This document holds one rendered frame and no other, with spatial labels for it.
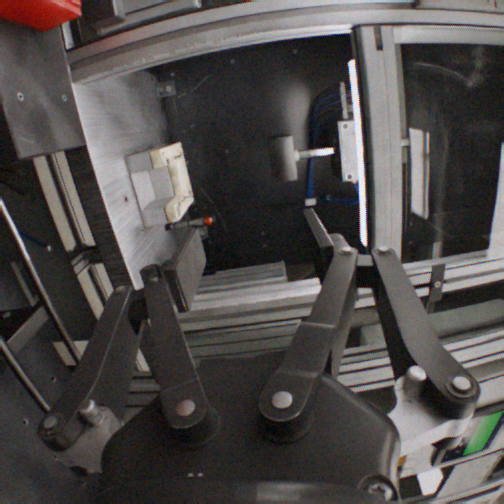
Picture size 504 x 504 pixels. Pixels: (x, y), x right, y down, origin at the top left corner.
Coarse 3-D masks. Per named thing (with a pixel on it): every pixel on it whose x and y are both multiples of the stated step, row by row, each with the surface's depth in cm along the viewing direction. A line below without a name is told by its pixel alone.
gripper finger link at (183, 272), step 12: (192, 228) 23; (192, 240) 21; (180, 252) 19; (192, 252) 20; (168, 264) 17; (180, 264) 17; (192, 264) 20; (204, 264) 23; (168, 276) 17; (180, 276) 17; (192, 276) 19; (180, 288) 17; (192, 288) 19; (180, 300) 17; (192, 300) 19; (180, 312) 18
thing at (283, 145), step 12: (276, 144) 55; (288, 144) 55; (276, 156) 56; (288, 156) 56; (300, 156) 58; (312, 156) 58; (324, 156) 58; (276, 168) 57; (288, 168) 57; (276, 180) 58; (288, 180) 58
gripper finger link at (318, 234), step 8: (304, 216) 21; (312, 216) 20; (304, 224) 22; (312, 224) 19; (320, 224) 19; (312, 232) 18; (320, 232) 18; (312, 240) 19; (320, 240) 17; (328, 240) 16; (312, 248) 19; (320, 248) 16; (328, 248) 16; (312, 256) 20; (320, 256) 16; (328, 256) 16; (320, 264) 17; (328, 264) 16; (320, 272) 17; (320, 280) 18
